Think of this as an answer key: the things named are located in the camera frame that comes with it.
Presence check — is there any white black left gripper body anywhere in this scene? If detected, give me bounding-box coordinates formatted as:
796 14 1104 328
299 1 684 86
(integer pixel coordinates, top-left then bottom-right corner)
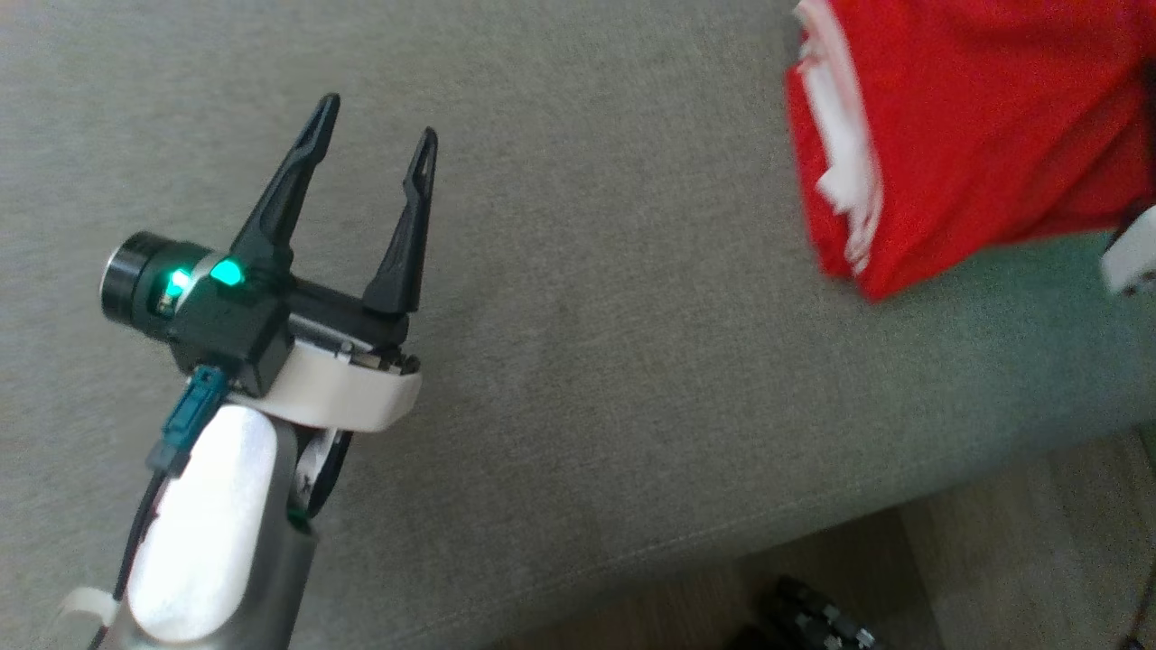
99 232 423 432

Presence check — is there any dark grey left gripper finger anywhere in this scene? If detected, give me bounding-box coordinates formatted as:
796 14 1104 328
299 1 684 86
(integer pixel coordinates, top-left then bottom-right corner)
363 126 439 316
230 93 341 283

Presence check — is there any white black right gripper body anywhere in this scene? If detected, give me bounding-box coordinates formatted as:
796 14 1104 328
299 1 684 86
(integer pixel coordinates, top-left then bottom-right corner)
1100 203 1156 297

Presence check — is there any red Bulls basketball jersey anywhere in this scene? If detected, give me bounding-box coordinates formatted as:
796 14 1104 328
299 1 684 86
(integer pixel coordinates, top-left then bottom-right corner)
784 0 1156 303

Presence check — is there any grey sofa seat cushion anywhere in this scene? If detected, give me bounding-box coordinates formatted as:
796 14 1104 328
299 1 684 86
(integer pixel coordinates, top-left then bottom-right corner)
0 0 1156 650

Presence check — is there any black cable with teal plug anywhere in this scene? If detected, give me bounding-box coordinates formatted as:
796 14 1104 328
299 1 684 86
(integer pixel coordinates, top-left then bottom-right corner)
86 366 228 650

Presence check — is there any white cable label tape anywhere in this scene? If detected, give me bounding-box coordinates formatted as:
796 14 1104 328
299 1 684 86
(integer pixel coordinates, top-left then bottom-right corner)
54 587 120 635

